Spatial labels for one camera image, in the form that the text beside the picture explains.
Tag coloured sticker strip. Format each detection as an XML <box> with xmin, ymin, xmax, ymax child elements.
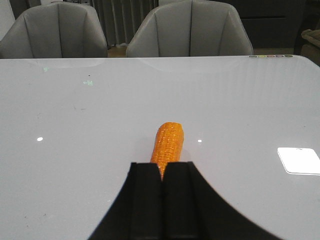
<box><xmin>249</xmin><ymin>54</ymin><xmax>294</xmax><ymax>59</ymax></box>

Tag grey right armchair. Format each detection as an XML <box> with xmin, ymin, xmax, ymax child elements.
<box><xmin>126</xmin><ymin>0</ymin><xmax>253</xmax><ymax>58</ymax></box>

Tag orange corn cob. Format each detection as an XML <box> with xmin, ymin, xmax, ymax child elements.
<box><xmin>150</xmin><ymin>122</ymin><xmax>184</xmax><ymax>179</ymax></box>

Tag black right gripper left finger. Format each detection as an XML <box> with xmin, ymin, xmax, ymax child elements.
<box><xmin>89</xmin><ymin>162</ymin><xmax>162</xmax><ymax>240</ymax></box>

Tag grey armchair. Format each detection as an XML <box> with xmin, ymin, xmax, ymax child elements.
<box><xmin>126</xmin><ymin>0</ymin><xmax>253</xmax><ymax>58</ymax></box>
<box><xmin>0</xmin><ymin>1</ymin><xmax>108</xmax><ymax>59</ymax></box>

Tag beige cushion seat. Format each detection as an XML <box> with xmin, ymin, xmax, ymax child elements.
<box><xmin>300</xmin><ymin>29</ymin><xmax>320</xmax><ymax>65</ymax></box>

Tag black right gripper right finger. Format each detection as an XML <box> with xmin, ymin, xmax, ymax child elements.
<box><xmin>163</xmin><ymin>162</ymin><xmax>277</xmax><ymax>240</ymax></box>

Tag dark counter cabinet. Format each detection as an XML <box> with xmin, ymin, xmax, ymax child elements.
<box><xmin>232</xmin><ymin>0</ymin><xmax>305</xmax><ymax>49</ymax></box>

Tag grey left armchair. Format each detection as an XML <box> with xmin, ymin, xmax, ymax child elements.
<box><xmin>0</xmin><ymin>1</ymin><xmax>108</xmax><ymax>59</ymax></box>

